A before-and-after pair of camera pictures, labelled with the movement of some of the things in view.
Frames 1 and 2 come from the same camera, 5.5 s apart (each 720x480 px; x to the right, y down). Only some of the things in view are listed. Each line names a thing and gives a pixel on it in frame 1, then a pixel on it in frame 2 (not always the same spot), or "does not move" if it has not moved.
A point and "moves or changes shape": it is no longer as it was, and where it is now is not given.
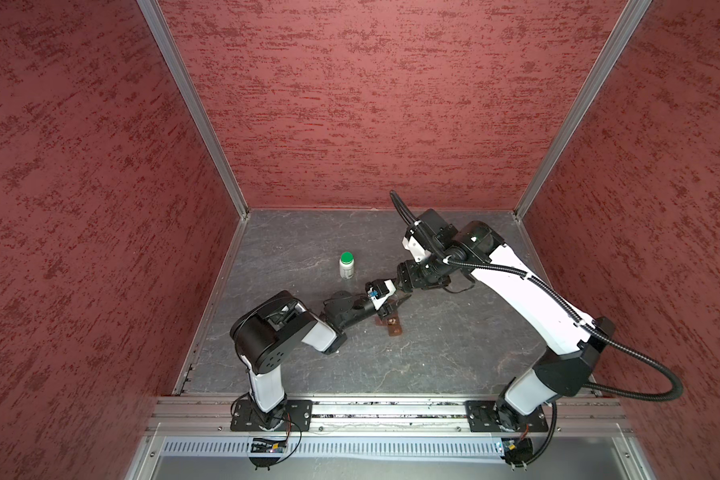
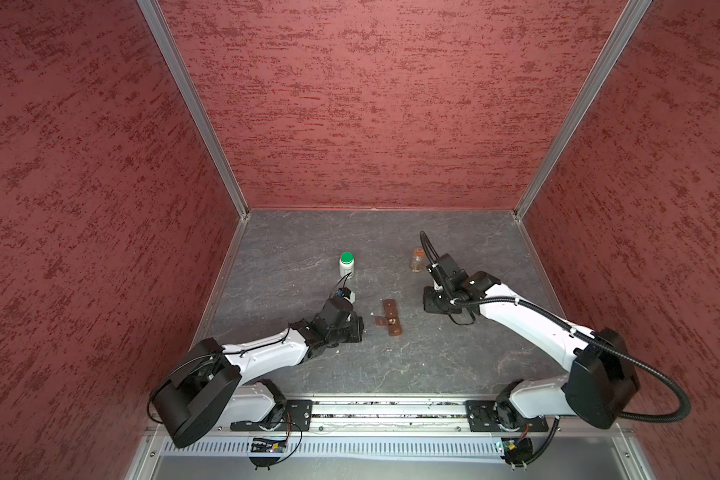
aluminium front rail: [212, 416] does not move
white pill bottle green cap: [347, 265] does not move
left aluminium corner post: [156, 16] does not move
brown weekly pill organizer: [392, 322] does not move
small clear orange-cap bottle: [399, 295] moves or changes shape
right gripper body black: [428, 273] to [440, 300]
